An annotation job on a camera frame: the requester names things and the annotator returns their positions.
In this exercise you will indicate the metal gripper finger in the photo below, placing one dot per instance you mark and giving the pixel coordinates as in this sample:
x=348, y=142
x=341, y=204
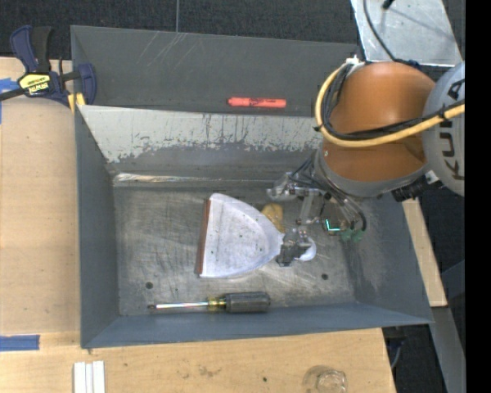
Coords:
x=289, y=251
x=304, y=236

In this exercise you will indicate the white dustpan with red-brown edge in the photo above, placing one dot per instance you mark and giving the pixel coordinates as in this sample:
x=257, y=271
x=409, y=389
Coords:
x=237, y=240

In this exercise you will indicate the yellow lumpy thing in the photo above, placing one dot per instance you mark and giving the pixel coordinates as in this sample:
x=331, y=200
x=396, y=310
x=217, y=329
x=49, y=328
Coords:
x=273, y=213

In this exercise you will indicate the orange marker pen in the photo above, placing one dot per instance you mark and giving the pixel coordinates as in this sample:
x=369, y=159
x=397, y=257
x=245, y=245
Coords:
x=257, y=102

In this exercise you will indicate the clear glass jar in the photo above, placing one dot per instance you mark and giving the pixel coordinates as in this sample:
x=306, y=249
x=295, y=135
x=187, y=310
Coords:
x=325, y=379

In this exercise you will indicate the grey metal bin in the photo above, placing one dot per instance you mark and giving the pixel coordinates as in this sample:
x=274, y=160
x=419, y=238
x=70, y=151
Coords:
x=155, y=236

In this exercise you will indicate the black cylinder on white bracket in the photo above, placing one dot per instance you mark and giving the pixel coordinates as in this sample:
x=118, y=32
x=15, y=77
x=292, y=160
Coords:
x=409, y=191

